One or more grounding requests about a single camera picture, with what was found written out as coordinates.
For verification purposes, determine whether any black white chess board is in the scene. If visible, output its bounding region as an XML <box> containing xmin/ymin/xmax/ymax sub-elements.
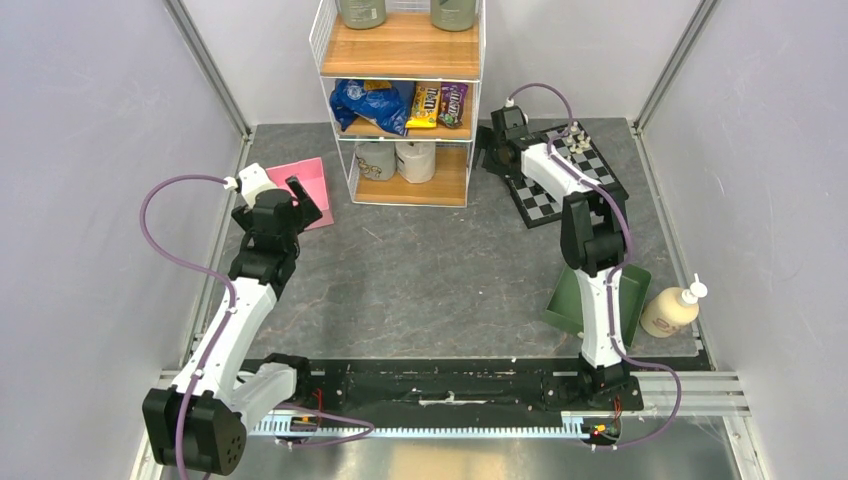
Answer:
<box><xmin>506</xmin><ymin>125</ymin><xmax>620</xmax><ymax>229</ymax></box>

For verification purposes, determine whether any white wire wooden shelf rack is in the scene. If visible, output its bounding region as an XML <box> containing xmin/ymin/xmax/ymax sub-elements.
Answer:
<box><xmin>309</xmin><ymin>1</ymin><xmax>487</xmax><ymax>208</ymax></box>

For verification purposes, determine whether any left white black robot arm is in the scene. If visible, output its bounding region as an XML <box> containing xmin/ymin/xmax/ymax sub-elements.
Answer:
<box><xmin>139</xmin><ymin>176</ymin><xmax>322</xmax><ymax>479</ymax></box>

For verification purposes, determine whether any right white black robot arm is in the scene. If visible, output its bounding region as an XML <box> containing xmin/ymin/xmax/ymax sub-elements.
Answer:
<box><xmin>483</xmin><ymin>105</ymin><xmax>632</xmax><ymax>409</ymax></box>

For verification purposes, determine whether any white chess pieces corner group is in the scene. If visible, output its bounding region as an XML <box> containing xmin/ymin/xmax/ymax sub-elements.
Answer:
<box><xmin>565</xmin><ymin>121</ymin><xmax>591</xmax><ymax>156</ymax></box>

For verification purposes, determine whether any pink plastic bin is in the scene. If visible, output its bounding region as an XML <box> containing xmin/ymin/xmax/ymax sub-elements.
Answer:
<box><xmin>266</xmin><ymin>157</ymin><xmax>334</xmax><ymax>230</ymax></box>

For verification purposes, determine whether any brown M&M candy bag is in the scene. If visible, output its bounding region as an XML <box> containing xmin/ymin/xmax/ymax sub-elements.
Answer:
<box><xmin>437</xmin><ymin>82</ymin><xmax>468</xmax><ymax>129</ymax></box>

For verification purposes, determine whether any yellow M&M candy bag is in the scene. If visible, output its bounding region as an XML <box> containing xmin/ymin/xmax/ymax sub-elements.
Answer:
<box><xmin>406</xmin><ymin>82</ymin><xmax>441</xmax><ymax>129</ymax></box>

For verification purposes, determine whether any white toilet paper roll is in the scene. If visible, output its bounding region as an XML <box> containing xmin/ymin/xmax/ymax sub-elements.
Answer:
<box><xmin>395</xmin><ymin>142</ymin><xmax>436</xmax><ymax>184</ymax></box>

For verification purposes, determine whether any blue snack bag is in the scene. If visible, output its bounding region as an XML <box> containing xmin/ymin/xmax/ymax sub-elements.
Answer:
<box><xmin>329</xmin><ymin>79</ymin><xmax>415</xmax><ymax>136</ymax></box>

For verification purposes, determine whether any right green bottle on shelf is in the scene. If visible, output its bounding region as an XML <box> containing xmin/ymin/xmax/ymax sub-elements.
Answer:
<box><xmin>430</xmin><ymin>0</ymin><xmax>477</xmax><ymax>32</ymax></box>

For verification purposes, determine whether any green bottle on shelf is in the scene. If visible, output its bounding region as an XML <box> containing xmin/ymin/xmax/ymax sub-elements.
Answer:
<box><xmin>430</xmin><ymin>0</ymin><xmax>477</xmax><ymax>32</ymax></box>
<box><xmin>337</xmin><ymin>0</ymin><xmax>387</xmax><ymax>30</ymax></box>

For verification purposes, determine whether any left green bottle on shelf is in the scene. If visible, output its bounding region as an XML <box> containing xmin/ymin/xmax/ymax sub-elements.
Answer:
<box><xmin>337</xmin><ymin>0</ymin><xmax>387</xmax><ymax>30</ymax></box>

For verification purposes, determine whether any green plastic tray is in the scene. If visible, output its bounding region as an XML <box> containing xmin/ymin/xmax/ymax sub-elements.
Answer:
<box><xmin>542</xmin><ymin>265</ymin><xmax>652</xmax><ymax>349</ymax></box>

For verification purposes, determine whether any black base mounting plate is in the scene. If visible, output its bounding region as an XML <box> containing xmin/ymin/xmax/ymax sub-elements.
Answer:
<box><xmin>238</xmin><ymin>357</ymin><xmax>645</xmax><ymax>415</ymax></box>

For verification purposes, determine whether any cream pump lotion bottle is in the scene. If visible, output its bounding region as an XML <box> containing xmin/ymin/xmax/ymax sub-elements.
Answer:
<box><xmin>640</xmin><ymin>274</ymin><xmax>708</xmax><ymax>338</ymax></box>

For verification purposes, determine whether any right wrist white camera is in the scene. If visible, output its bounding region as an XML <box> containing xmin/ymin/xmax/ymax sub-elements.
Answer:
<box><xmin>503</xmin><ymin>98</ymin><xmax>528</xmax><ymax>129</ymax></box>

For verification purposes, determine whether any wrist white camera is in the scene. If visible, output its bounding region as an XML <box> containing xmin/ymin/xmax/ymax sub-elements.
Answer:
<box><xmin>223</xmin><ymin>163</ymin><xmax>277</xmax><ymax>208</ymax></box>
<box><xmin>503</xmin><ymin>98</ymin><xmax>528</xmax><ymax>129</ymax></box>

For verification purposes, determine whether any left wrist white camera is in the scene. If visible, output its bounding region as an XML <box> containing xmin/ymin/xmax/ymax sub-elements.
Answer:
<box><xmin>223</xmin><ymin>163</ymin><xmax>277</xmax><ymax>208</ymax></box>

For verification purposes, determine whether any white cable duct strip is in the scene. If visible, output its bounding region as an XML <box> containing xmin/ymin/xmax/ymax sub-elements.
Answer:
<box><xmin>248</xmin><ymin>411</ymin><xmax>617</xmax><ymax>441</ymax></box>

